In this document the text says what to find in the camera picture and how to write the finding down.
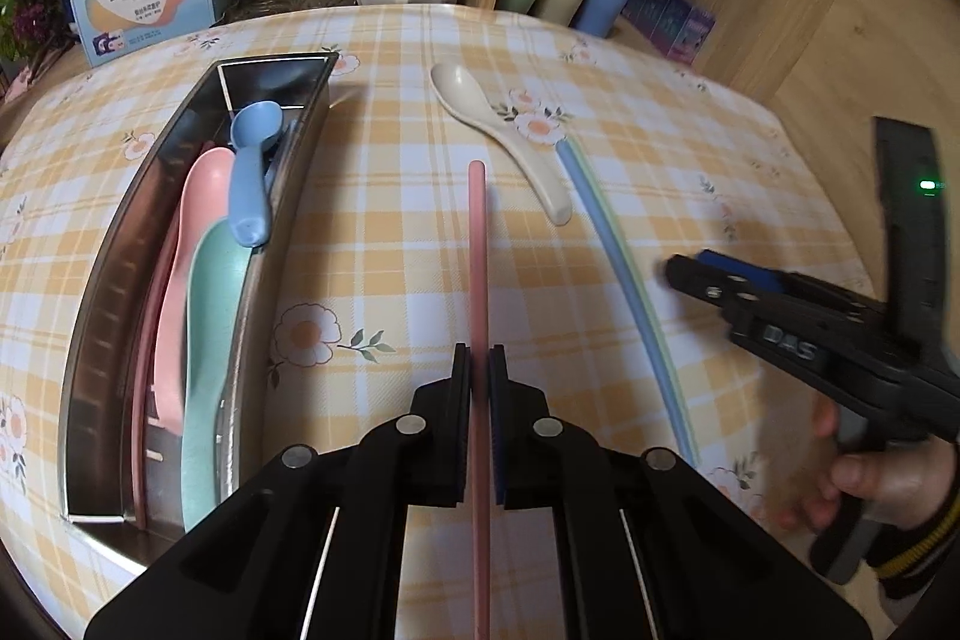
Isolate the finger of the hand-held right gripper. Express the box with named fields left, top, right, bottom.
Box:
left=694, top=248, right=887, bottom=320
left=666, top=256, right=760, bottom=332

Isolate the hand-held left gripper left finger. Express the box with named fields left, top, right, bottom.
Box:
left=84, top=344, right=473, bottom=640

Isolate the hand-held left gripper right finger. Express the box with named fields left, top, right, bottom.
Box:
left=489, top=344, right=875, bottom=640

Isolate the green chopstick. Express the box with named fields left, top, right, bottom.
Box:
left=566, top=139, right=706, bottom=467

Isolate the light blue chopstick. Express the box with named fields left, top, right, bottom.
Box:
left=556, top=139, right=697, bottom=465

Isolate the green plastic spoon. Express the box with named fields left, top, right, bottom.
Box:
left=182, top=218, right=254, bottom=534

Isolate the blue plastic spoon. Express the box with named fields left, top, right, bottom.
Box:
left=229, top=101, right=286, bottom=249

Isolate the pink plastic spoon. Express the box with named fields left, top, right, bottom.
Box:
left=146, top=146, right=237, bottom=432

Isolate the stainless steel utensil tray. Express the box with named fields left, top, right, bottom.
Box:
left=56, top=51, right=340, bottom=573

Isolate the person's right forearm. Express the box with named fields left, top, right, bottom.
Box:
left=862, top=482, right=960, bottom=640

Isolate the person's right hand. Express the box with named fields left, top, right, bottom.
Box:
left=795, top=396, right=960, bottom=536

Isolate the blue cup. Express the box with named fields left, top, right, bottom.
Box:
left=576, top=0, right=636, bottom=39

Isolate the plaid floral tablecloth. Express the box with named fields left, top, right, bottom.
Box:
left=0, top=1, right=880, bottom=640

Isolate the cream plastic spoon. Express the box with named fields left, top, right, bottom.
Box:
left=430, top=62, right=572, bottom=226

